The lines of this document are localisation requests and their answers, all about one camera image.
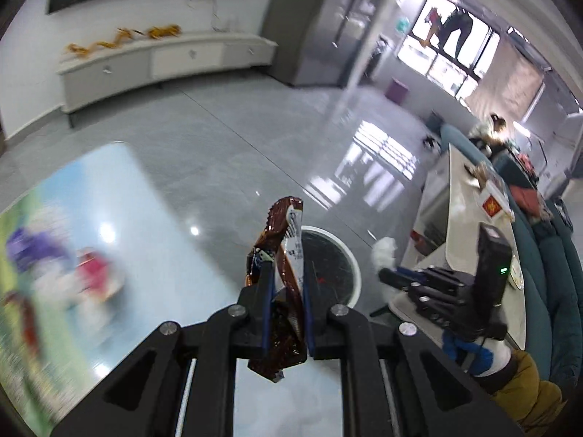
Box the pink white wrapper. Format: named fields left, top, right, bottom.
left=76, top=249, right=122, bottom=301

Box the purple plastic bag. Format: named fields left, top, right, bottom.
left=5, top=227, right=67, bottom=273

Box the brown snack wrapper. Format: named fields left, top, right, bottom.
left=245, top=196, right=307, bottom=383

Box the white tissue plastic bag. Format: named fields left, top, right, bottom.
left=372, top=237, right=396, bottom=285

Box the round white trash bin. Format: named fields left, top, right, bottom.
left=301, top=225, right=363, bottom=308

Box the right gloved hand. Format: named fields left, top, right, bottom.
left=442, top=330, right=512, bottom=378

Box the white side table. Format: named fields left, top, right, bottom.
left=401, top=145, right=527, bottom=349

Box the yellow jacket sleeve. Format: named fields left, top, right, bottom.
left=478, top=350, right=566, bottom=436

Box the teal sofa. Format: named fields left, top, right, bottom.
left=439, top=123, right=583, bottom=383

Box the purple stool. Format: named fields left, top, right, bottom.
left=384, top=79, right=409, bottom=106

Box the grey double door refrigerator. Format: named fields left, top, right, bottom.
left=261, top=0, right=383, bottom=88

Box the white TV cabinet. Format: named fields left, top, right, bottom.
left=57, top=32, right=278, bottom=126

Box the golden dragon ornament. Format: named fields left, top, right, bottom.
left=65, top=28, right=143, bottom=58

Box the golden tiger ornament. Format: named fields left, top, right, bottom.
left=146, top=25, right=182, bottom=40

